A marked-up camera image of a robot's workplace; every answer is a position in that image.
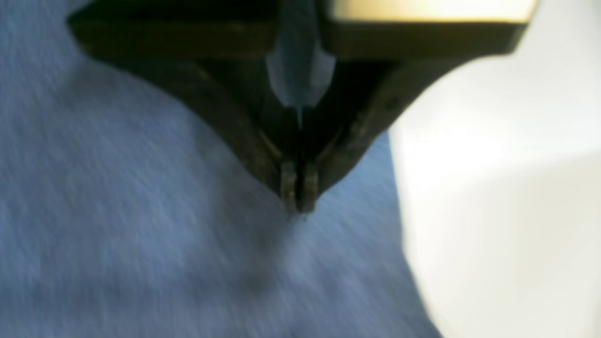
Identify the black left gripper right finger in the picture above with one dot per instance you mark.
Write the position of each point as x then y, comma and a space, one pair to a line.
386, 53

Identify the blue t-shirt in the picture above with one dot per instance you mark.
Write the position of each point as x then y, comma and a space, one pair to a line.
124, 216

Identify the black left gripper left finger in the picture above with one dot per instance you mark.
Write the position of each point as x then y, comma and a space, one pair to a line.
211, 56

